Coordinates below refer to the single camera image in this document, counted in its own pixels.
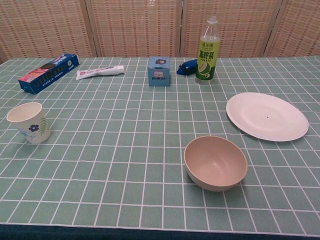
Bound beige plastic bowl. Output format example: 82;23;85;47
184;135;249;192

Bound white paper plate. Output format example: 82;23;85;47
226;92;310;142

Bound floral print paper cup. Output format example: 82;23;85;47
6;101;52;145

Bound green checked tablecloth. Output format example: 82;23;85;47
0;56;320;232

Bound small light blue box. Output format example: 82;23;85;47
147;56;172;87

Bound blue snack packet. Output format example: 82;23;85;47
176;58;199;76

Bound green label tea bottle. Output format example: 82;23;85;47
194;16;222;85

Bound white toothpaste tube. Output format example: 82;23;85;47
75;64;125;81

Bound bamboo folding screen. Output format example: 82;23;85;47
0;0;320;64

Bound blue cookie box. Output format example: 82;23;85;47
17;52;81;95

